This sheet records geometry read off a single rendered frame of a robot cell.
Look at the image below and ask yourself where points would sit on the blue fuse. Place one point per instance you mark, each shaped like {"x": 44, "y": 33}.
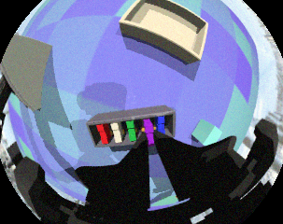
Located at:
{"x": 159, "y": 123}

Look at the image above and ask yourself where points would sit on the green fuse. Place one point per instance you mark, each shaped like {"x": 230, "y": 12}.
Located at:
{"x": 130, "y": 127}

